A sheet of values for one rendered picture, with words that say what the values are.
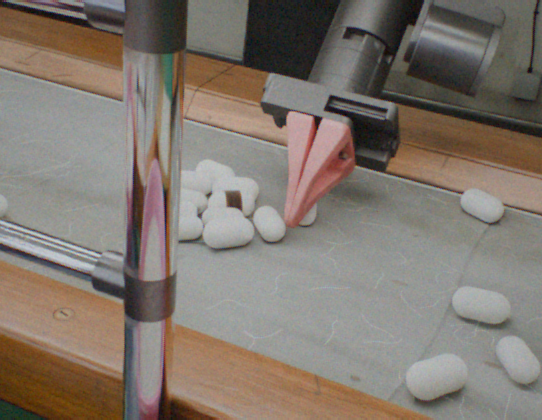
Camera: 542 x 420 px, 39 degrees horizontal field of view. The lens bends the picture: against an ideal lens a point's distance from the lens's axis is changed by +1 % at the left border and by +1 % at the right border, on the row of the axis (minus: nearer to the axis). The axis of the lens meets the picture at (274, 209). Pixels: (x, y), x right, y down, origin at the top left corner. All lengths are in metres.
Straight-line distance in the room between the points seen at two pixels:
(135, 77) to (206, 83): 0.49
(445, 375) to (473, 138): 0.33
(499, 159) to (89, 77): 0.41
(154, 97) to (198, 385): 0.17
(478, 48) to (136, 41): 0.37
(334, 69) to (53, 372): 0.30
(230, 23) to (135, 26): 2.58
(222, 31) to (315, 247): 2.35
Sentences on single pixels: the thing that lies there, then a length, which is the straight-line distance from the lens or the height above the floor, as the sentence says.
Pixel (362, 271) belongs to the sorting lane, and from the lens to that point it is 0.55.
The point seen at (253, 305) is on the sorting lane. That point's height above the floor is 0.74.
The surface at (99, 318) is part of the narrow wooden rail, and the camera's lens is 0.45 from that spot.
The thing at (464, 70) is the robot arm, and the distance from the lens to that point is 0.61.
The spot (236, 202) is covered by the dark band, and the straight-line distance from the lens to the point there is 0.58.
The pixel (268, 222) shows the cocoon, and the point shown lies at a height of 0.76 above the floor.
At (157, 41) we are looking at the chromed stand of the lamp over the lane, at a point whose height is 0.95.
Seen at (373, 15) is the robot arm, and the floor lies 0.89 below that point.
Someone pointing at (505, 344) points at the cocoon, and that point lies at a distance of 0.49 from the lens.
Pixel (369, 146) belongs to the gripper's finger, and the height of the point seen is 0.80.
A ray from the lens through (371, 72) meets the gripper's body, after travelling 0.59.
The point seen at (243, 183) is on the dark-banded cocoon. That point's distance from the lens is 0.60.
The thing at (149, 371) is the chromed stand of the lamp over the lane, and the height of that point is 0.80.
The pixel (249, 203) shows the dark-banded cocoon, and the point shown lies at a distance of 0.58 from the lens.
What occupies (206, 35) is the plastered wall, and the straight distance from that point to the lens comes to 2.91.
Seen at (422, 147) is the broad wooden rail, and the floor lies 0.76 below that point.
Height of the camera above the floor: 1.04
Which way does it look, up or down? 29 degrees down
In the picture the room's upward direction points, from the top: 6 degrees clockwise
